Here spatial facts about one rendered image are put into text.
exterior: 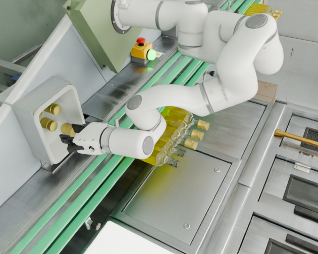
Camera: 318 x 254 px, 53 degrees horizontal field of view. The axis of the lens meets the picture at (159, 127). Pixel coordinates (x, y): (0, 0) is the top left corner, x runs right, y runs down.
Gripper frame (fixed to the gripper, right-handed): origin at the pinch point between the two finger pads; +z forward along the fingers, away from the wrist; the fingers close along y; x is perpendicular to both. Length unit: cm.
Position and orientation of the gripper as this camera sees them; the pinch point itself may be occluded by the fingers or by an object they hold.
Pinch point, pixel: (71, 133)
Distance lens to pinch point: 101.8
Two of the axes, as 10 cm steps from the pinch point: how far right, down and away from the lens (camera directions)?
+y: 4.9, -5.8, 6.5
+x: -2.5, -8.1, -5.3
